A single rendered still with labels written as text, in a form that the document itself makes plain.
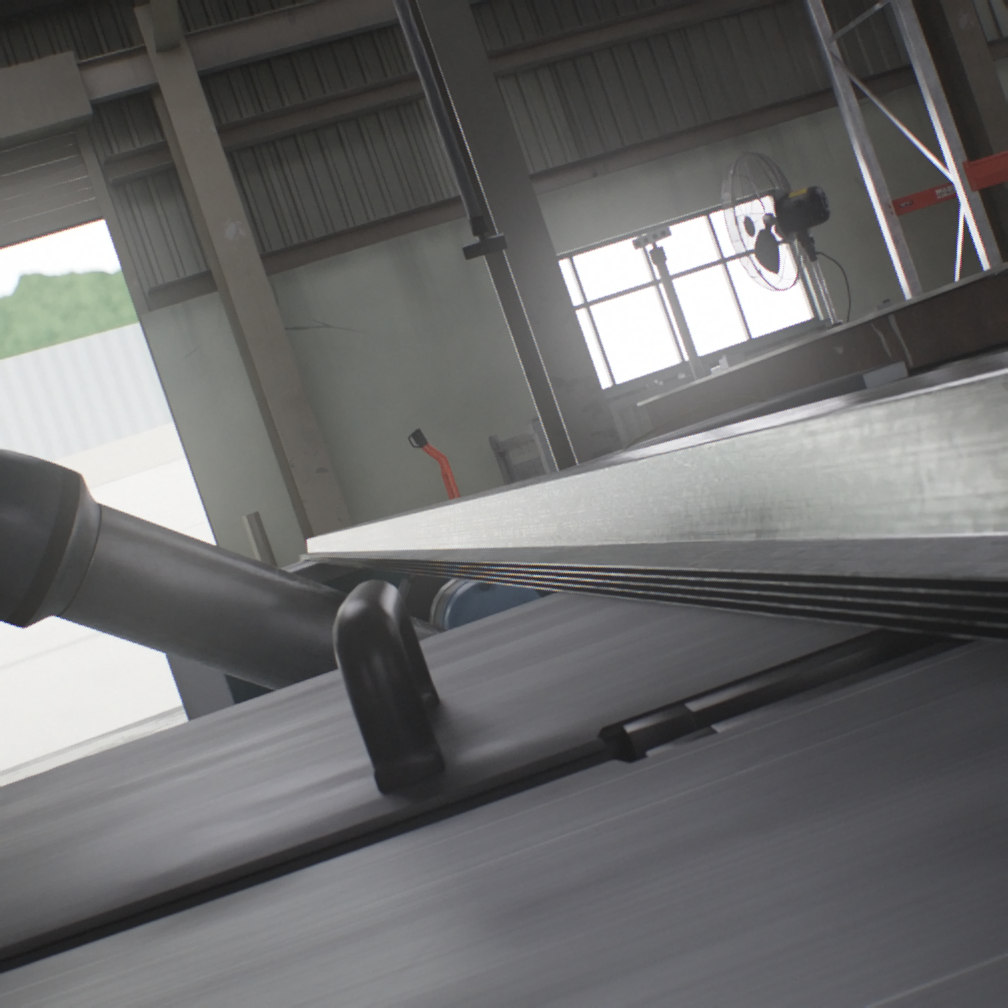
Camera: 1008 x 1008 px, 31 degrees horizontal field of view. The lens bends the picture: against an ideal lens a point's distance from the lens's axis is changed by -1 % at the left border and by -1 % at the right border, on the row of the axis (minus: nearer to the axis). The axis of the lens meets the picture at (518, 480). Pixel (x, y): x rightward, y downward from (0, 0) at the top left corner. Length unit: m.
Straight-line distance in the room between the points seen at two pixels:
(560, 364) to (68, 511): 5.19
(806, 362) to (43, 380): 9.28
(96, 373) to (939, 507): 11.56
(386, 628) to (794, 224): 8.05
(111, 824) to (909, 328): 2.14
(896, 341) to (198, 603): 1.38
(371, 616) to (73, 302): 11.61
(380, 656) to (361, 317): 11.71
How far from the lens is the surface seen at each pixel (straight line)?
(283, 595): 1.30
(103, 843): 0.28
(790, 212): 8.26
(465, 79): 6.50
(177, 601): 1.27
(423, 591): 1.73
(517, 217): 6.42
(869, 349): 2.54
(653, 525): 0.39
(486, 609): 1.53
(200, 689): 1.98
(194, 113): 11.66
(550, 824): 0.18
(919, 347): 2.39
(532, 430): 10.89
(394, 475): 11.85
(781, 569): 0.26
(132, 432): 11.74
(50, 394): 11.74
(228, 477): 11.66
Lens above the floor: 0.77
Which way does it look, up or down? 1 degrees down
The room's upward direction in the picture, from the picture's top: 19 degrees counter-clockwise
